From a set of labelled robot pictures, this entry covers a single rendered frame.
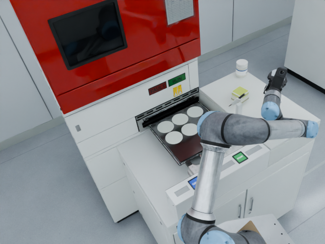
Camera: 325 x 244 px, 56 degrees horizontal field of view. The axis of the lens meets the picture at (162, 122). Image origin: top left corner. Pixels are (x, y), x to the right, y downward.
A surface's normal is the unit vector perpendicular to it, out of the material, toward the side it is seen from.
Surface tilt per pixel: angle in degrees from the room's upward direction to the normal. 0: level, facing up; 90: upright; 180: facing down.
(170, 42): 90
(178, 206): 90
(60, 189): 0
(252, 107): 0
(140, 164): 0
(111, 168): 90
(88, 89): 90
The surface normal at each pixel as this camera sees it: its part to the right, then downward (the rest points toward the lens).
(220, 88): -0.13, -0.72
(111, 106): 0.49, 0.55
